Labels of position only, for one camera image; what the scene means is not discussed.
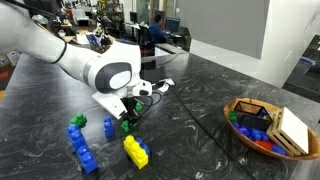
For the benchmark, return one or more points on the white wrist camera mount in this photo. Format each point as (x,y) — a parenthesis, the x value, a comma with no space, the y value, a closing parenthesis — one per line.
(112,103)

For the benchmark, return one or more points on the green block in bowl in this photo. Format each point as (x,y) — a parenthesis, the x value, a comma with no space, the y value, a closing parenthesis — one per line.
(232,116)

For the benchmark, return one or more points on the white paper scrap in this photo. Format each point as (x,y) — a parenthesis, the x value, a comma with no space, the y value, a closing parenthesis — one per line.
(167,83)

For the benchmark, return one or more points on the small green block far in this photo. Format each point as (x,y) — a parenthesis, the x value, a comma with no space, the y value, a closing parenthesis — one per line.
(138,107)

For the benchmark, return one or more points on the black wire basket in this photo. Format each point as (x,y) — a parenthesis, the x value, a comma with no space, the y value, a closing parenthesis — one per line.
(252,116)

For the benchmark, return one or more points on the blue block behind yellow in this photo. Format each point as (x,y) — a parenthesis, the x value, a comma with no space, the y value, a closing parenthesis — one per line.
(143,146)

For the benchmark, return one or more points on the wooden crate with white board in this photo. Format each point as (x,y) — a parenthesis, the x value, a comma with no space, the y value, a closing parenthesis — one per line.
(289,132)

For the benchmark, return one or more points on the long blue block left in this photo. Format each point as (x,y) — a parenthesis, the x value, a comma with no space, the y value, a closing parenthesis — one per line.
(81,148)

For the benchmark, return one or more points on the small blue block middle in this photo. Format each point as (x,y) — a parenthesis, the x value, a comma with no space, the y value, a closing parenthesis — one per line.
(108,127)

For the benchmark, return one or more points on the blue blocks in bowl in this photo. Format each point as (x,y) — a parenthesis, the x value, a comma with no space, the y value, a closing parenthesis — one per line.
(255,134)

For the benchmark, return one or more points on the person in blue shirt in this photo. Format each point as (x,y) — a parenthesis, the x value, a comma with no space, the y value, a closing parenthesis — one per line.
(156,33)

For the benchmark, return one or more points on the wooden oval bowl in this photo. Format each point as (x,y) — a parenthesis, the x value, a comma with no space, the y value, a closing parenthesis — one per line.
(313,139)

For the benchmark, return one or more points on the computer monitor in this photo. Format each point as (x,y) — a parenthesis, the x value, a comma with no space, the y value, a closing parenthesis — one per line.
(172,24)

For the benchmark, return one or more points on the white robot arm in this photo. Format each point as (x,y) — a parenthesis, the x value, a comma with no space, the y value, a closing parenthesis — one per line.
(114,74)

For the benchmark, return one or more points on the red block in bowl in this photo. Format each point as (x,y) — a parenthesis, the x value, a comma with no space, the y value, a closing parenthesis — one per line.
(266,144)

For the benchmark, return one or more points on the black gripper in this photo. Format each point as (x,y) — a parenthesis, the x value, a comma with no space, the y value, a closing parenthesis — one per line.
(131,105)

